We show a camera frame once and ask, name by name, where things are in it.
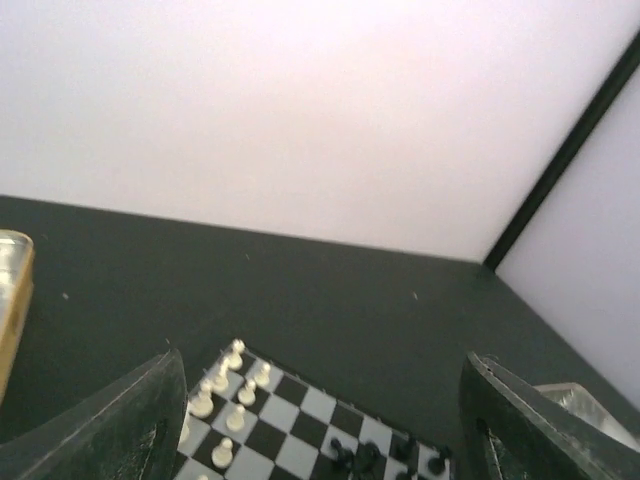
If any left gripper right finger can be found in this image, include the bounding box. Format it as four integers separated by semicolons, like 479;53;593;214
459;352;639;479

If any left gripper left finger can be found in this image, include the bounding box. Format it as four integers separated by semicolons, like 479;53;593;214
1;349;187;479

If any pink metal tin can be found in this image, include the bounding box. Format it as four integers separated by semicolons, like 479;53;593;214
536;383;639;451

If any black white chess board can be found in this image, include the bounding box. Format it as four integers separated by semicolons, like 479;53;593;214
171;344;444;479

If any pile of black chess pieces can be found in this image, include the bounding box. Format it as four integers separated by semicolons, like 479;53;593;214
329;434;452;479

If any gold metal tin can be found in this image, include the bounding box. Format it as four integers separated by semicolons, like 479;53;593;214
1;230;35;400

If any right black frame post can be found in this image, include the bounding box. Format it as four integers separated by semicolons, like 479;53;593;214
483;32;639;272

